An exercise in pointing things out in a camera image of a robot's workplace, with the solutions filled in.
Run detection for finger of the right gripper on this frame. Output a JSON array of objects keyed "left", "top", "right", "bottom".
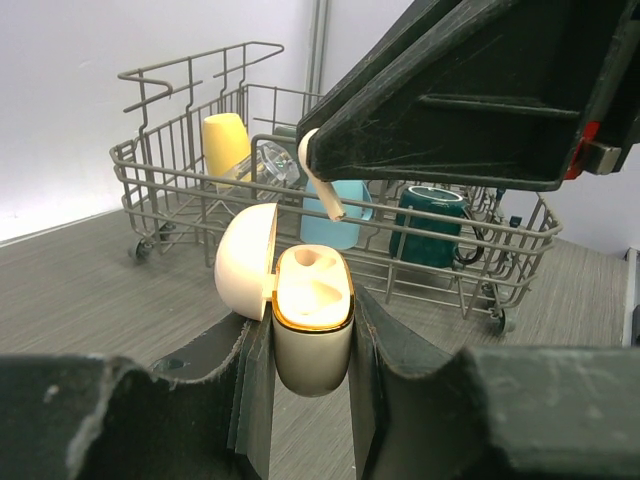
[{"left": 297, "top": 0, "right": 634, "bottom": 192}]

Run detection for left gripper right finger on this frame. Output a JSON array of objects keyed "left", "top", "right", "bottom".
[{"left": 348, "top": 287, "right": 639, "bottom": 479}]

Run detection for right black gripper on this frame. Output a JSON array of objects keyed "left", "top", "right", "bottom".
[{"left": 565, "top": 1, "right": 639, "bottom": 180}]

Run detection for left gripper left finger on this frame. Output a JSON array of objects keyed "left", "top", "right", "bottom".
[{"left": 1, "top": 314, "right": 275, "bottom": 479}]

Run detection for beige earbud charging case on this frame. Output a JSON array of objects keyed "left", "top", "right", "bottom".
[{"left": 214, "top": 203, "right": 355, "bottom": 397}]

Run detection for beige earbud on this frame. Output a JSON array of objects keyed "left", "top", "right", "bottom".
[{"left": 298, "top": 128, "right": 346, "bottom": 222}]

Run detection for dark teal mug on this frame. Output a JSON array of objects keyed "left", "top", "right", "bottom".
[{"left": 389, "top": 185, "right": 467, "bottom": 268}]

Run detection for dark grey-green mug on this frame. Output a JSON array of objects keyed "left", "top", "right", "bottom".
[{"left": 273, "top": 125, "right": 297, "bottom": 142}]

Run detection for light blue mug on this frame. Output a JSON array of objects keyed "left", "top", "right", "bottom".
[{"left": 299, "top": 179, "right": 375, "bottom": 251}]

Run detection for clear glass cup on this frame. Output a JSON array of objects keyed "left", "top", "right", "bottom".
[{"left": 216, "top": 141, "right": 300, "bottom": 203}]

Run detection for yellow cup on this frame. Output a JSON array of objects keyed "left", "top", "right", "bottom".
[{"left": 202, "top": 113, "right": 251, "bottom": 177}]

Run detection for grey wire dish rack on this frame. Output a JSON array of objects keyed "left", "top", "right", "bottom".
[{"left": 110, "top": 41, "right": 561, "bottom": 334}]

